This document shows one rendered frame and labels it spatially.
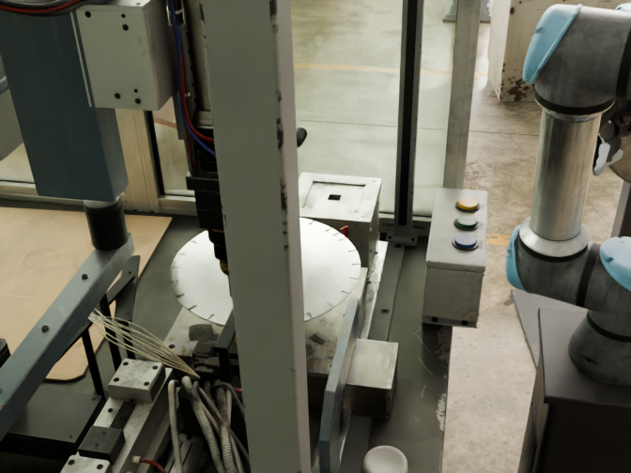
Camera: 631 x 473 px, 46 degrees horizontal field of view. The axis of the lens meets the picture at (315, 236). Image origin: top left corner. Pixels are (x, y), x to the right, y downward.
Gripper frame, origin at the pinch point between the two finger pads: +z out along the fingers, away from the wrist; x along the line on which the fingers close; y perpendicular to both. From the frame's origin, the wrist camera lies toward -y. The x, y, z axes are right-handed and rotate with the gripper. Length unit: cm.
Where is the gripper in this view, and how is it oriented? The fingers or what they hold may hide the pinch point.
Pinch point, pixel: (594, 171)
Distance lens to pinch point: 174.3
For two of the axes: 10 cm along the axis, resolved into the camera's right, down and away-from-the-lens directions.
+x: -4.6, -4.8, 7.5
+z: 0.2, 8.3, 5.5
